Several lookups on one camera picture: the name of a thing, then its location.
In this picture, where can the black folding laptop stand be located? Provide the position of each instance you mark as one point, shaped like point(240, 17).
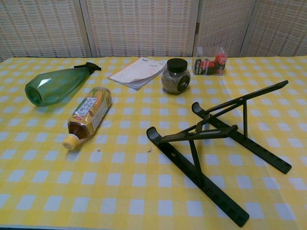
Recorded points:
point(211, 134)

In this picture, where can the white paper booklet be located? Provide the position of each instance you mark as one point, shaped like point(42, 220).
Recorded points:
point(136, 72)

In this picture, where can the green plastic spray bottle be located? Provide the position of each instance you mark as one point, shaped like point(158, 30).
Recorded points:
point(55, 83)

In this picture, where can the yellow white checkered tablecloth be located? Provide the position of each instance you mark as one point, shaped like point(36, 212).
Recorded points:
point(96, 179)

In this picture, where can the woven folding screen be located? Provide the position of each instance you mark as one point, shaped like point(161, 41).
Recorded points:
point(144, 24)

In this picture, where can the glass spice jar black lid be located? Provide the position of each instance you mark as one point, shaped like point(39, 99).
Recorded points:
point(175, 81)

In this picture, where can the tea bottle with yellow cap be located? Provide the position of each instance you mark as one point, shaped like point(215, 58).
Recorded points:
point(91, 110)

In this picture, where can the clear box with red items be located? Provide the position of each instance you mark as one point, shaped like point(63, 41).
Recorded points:
point(208, 64)

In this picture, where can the brass screen hinge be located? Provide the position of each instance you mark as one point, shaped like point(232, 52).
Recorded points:
point(197, 28)

